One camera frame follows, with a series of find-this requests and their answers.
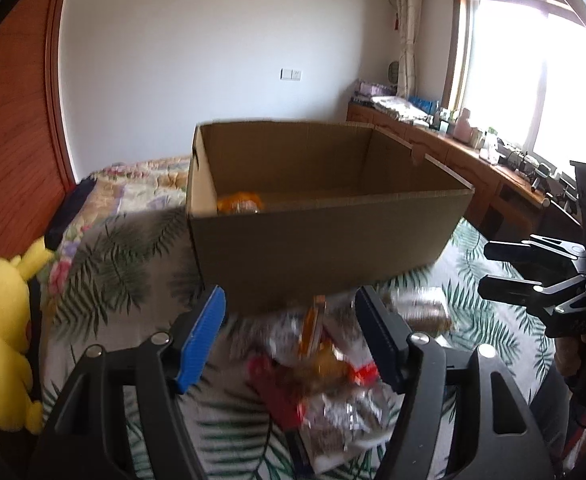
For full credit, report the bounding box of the clear brown candy packet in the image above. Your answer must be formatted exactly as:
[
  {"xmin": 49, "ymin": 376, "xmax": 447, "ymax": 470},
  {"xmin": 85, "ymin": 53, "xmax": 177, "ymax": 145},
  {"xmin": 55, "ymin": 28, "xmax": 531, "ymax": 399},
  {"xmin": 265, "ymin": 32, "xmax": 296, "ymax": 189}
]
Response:
[{"xmin": 293, "ymin": 340, "xmax": 381, "ymax": 391}]

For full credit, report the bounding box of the pink bottle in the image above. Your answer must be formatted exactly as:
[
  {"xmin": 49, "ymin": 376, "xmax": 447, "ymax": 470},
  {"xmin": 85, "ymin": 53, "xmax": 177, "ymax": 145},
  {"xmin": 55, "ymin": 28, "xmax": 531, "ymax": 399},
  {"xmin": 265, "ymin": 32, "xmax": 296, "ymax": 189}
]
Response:
[{"xmin": 454, "ymin": 108, "xmax": 473, "ymax": 142}]

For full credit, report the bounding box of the dark navy cloth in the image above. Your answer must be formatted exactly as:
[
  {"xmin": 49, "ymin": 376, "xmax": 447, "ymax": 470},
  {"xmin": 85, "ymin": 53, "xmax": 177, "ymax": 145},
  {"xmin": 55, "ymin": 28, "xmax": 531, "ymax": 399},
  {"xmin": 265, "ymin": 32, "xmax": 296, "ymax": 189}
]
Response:
[{"xmin": 44, "ymin": 175, "xmax": 100, "ymax": 251}]

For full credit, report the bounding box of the red snack packet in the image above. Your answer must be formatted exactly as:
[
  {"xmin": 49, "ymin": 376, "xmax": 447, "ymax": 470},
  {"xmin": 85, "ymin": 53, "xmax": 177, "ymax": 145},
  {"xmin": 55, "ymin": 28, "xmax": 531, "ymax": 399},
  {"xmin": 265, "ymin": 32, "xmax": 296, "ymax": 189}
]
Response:
[{"xmin": 249, "ymin": 354, "xmax": 305, "ymax": 430}]

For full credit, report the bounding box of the person's right hand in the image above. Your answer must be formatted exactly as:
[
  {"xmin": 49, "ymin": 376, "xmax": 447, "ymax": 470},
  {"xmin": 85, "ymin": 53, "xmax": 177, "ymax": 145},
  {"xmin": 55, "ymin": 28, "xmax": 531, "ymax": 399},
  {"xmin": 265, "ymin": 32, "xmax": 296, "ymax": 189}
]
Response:
[{"xmin": 554, "ymin": 334, "xmax": 586, "ymax": 378}]

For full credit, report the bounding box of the brown cardboard box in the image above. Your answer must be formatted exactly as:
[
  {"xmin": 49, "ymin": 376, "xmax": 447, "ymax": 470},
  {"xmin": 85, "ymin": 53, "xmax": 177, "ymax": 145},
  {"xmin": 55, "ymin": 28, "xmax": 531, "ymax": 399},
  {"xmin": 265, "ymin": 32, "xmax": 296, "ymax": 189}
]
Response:
[{"xmin": 186, "ymin": 119, "xmax": 475, "ymax": 315}]

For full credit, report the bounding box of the leaf print tablecloth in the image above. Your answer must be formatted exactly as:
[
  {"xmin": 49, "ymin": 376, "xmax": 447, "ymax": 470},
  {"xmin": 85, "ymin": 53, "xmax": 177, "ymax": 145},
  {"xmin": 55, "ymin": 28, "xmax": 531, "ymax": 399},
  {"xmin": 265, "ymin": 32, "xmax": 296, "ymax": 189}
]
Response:
[{"xmin": 40, "ymin": 207, "xmax": 558, "ymax": 480}]

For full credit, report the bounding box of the white bottle green cap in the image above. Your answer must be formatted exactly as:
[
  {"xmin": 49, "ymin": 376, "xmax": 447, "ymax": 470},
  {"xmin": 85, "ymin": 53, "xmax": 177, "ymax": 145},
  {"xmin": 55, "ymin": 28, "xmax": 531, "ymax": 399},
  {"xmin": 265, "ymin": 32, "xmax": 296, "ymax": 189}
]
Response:
[{"xmin": 482, "ymin": 127, "xmax": 500, "ymax": 162}]

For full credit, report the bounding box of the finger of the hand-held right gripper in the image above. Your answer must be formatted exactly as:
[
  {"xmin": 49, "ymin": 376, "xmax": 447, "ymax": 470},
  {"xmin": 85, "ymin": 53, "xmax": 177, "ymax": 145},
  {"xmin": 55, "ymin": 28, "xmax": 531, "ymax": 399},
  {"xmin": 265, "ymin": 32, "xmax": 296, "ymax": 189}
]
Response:
[
  {"xmin": 484, "ymin": 235, "xmax": 586, "ymax": 267},
  {"xmin": 477, "ymin": 272, "xmax": 586, "ymax": 322}
]

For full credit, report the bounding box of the wooden framed window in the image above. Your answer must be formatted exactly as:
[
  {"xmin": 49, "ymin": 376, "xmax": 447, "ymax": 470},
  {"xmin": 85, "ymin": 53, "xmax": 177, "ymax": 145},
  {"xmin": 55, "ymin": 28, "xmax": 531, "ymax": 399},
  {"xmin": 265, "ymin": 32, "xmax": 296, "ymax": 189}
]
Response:
[{"xmin": 443, "ymin": 0, "xmax": 586, "ymax": 172}]

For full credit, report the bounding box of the folded patterned cloth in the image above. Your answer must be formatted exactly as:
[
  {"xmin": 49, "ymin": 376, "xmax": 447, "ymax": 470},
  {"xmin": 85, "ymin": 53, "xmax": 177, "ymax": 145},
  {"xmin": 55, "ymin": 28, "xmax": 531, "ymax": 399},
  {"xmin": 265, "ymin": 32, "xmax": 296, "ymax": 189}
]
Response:
[{"xmin": 370, "ymin": 95, "xmax": 420, "ymax": 117}]

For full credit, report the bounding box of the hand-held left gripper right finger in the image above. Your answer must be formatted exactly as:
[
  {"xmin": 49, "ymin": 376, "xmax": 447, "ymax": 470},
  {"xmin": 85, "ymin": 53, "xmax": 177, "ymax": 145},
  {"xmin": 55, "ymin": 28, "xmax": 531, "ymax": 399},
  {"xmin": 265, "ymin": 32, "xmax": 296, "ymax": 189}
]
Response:
[{"xmin": 355, "ymin": 285, "xmax": 557, "ymax": 480}]

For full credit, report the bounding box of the orange stick snack packet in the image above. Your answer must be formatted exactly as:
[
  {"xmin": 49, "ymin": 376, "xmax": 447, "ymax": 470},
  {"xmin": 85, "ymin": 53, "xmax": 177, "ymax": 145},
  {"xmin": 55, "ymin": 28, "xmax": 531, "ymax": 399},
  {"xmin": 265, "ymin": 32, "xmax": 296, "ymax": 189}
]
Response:
[{"xmin": 299, "ymin": 295, "xmax": 328, "ymax": 361}]

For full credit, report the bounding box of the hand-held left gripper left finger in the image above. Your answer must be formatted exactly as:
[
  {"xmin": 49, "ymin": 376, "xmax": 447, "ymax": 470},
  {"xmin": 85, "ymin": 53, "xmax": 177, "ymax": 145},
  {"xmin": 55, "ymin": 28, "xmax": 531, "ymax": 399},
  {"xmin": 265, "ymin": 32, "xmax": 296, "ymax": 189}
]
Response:
[{"xmin": 29, "ymin": 285, "xmax": 227, "ymax": 480}]

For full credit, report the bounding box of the brown bar snack packet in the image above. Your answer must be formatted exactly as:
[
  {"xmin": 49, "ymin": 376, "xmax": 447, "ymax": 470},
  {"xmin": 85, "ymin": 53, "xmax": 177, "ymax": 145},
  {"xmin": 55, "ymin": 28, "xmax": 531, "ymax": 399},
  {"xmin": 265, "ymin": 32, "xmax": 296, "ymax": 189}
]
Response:
[{"xmin": 385, "ymin": 287, "xmax": 455, "ymax": 337}]

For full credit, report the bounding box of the blue box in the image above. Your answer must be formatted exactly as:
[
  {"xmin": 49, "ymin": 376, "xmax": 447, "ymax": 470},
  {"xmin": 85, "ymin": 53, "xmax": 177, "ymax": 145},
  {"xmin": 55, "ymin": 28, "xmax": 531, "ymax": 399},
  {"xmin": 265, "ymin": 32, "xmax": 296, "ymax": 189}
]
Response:
[{"xmin": 407, "ymin": 97, "xmax": 440, "ymax": 117}]

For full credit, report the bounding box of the wooden headboard panel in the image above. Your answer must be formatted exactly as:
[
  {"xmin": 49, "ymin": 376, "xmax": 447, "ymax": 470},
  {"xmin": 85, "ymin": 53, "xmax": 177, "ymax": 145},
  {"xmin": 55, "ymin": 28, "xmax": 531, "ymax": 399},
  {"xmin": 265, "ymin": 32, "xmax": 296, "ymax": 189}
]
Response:
[{"xmin": 0, "ymin": 0, "xmax": 80, "ymax": 273}]

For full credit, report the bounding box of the wooden cabinet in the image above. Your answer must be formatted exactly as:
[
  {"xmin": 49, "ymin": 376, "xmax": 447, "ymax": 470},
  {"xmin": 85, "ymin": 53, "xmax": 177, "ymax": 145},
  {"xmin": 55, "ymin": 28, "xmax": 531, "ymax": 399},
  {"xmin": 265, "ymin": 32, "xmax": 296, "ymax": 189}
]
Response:
[{"xmin": 346, "ymin": 102, "xmax": 583, "ymax": 242}]

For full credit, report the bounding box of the floral quilt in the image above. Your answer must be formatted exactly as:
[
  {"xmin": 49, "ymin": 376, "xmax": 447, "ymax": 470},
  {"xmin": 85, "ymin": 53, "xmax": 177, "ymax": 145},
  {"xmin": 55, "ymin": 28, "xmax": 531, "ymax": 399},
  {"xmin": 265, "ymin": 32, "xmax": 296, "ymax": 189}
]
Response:
[{"xmin": 45, "ymin": 156, "xmax": 195, "ymax": 306}]

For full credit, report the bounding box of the yellow plush toy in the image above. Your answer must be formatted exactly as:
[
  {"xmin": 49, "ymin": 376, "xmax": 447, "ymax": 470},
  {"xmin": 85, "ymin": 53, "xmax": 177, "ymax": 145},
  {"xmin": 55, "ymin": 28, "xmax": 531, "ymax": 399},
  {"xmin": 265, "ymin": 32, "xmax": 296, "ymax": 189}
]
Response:
[{"xmin": 0, "ymin": 237, "xmax": 54, "ymax": 436}]

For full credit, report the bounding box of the clear silver snack packet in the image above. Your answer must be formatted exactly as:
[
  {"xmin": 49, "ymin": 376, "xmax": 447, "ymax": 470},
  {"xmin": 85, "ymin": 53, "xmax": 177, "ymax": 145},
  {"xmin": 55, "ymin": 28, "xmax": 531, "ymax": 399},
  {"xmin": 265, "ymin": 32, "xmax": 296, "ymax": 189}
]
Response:
[{"xmin": 295, "ymin": 385, "xmax": 405, "ymax": 473}]

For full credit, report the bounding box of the purple box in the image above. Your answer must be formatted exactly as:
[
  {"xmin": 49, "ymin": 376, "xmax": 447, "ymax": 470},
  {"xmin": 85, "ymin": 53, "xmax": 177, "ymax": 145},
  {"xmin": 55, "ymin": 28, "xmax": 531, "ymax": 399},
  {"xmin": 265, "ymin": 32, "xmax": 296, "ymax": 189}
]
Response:
[{"xmin": 354, "ymin": 78, "xmax": 390, "ymax": 99}]

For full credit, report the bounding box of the patterned curtain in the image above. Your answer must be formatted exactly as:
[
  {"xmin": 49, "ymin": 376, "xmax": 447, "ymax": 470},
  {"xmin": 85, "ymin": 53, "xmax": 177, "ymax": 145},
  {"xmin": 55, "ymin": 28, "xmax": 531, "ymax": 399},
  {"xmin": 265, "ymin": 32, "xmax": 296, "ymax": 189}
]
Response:
[{"xmin": 389, "ymin": 0, "xmax": 425, "ymax": 100}]

